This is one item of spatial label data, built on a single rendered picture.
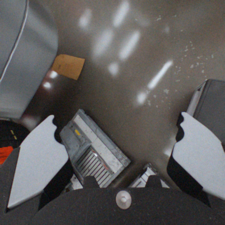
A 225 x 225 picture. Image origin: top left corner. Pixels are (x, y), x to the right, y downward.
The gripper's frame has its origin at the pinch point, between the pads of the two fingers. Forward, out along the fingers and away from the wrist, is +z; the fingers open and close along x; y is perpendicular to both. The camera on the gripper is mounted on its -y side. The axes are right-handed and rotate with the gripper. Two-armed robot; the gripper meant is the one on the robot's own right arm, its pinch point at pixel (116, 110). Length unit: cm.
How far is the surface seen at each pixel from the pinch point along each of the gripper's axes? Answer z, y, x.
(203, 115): 41, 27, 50
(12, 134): 35, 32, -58
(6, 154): 20, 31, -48
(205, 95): 47, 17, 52
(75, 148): 66, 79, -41
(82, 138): 75, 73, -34
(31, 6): 43, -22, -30
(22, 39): 38, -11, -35
